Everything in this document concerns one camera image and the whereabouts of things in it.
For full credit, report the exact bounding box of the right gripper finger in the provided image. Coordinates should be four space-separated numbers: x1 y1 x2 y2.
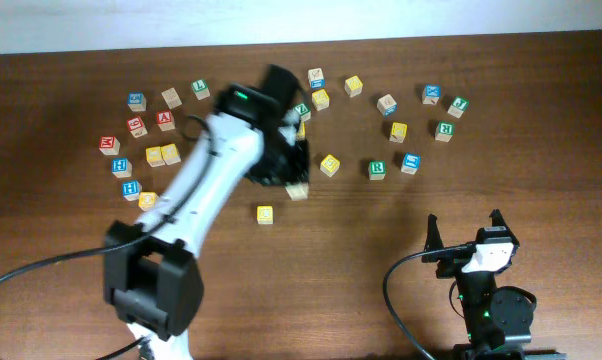
488 209 511 234
424 214 444 253

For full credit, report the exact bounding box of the green V block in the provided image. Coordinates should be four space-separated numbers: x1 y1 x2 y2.
285 183 309 201

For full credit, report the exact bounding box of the yellow C block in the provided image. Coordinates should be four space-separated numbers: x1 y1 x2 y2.
256 205 274 225

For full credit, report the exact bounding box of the green r block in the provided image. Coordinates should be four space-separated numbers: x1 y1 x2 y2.
435 122 455 142
368 161 387 181

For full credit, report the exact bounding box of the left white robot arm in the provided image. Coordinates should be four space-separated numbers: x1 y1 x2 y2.
103 65 310 359

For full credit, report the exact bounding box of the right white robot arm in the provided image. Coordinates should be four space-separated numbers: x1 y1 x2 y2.
423 209 567 360

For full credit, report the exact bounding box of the yellow block below Z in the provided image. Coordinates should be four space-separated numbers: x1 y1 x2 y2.
297 123 306 140

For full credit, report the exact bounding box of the yellow block centre lower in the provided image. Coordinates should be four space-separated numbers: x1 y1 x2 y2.
320 154 340 177

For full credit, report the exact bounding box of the green Z block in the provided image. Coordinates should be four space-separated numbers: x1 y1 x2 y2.
294 103 311 122

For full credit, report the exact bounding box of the yellow block above Z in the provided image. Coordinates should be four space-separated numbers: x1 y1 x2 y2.
312 89 330 111

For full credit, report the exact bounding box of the blue S block right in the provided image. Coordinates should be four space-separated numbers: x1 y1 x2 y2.
401 153 421 175

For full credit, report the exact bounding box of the plain block blue side top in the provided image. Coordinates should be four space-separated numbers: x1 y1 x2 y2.
308 68 325 89

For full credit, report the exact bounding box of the yellow block top right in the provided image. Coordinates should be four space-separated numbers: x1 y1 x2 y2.
344 75 363 97

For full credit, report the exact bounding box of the yellow G block pair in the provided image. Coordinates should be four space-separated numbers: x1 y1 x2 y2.
160 143 181 165

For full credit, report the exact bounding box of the green L block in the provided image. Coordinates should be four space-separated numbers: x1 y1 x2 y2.
191 79 210 100

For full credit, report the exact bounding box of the plain block right centre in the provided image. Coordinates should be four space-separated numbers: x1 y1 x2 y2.
377 94 397 116

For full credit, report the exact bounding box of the green J block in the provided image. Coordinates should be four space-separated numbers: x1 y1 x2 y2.
447 97 469 119

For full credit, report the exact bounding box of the red A block left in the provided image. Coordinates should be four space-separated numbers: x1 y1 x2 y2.
156 111 176 131

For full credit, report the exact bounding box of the yellow O block pair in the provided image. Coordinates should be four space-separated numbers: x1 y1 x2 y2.
145 146 165 167

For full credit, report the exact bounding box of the plain wooden block left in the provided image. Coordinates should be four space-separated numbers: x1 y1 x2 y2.
161 87 182 109

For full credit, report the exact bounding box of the yellow O block left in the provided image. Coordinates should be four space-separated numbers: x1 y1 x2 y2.
138 192 159 211

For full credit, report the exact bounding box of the blue X block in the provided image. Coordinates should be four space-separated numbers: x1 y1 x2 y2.
422 84 441 105

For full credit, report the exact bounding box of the red nine block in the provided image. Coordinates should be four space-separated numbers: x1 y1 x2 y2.
126 116 148 138

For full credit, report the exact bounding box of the blue H block lower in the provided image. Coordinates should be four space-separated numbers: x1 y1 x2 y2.
122 180 142 201

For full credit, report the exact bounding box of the blue h block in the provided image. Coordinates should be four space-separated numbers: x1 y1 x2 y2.
111 158 132 178
122 180 142 201

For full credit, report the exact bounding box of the blue block far left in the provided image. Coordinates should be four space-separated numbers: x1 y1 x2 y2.
127 92 147 112

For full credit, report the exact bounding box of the blue H block upper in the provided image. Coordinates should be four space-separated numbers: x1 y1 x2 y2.
111 158 132 178

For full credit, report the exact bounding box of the red M block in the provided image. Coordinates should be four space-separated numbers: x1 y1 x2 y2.
98 136 120 156

